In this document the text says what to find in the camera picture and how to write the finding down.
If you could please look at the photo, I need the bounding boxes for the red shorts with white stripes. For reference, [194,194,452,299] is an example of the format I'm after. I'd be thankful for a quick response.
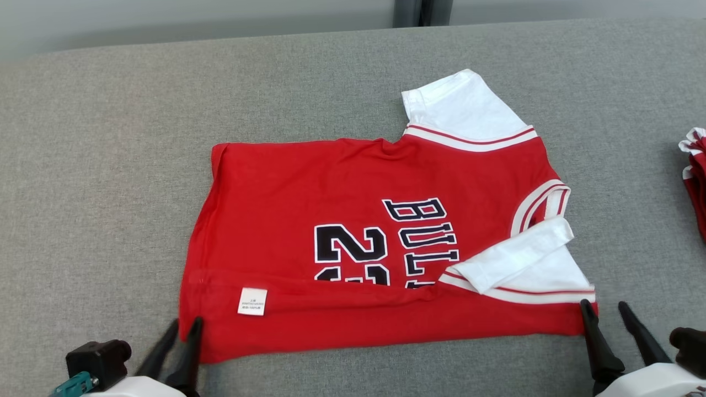
[678,128,706,243]

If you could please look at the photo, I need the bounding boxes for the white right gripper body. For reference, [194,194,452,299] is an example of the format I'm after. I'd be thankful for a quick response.
[593,362,706,397]

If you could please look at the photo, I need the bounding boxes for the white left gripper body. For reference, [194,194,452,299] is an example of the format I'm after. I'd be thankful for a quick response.
[83,376,185,397]

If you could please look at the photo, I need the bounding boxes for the teal left camera connector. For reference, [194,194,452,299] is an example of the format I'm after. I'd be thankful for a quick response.
[50,371,100,397]

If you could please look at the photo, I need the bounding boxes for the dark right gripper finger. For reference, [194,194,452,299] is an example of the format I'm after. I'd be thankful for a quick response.
[579,299,625,395]
[618,301,672,366]

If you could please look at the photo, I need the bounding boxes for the red Bulls 23 jersey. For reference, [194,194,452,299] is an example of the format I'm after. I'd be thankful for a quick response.
[178,69,598,364]

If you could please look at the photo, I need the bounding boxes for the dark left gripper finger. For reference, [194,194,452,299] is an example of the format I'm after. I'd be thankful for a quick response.
[165,316,205,395]
[135,319,180,381]

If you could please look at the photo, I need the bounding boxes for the grey metal partition post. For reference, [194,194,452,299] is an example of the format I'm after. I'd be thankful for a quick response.
[393,0,454,28]

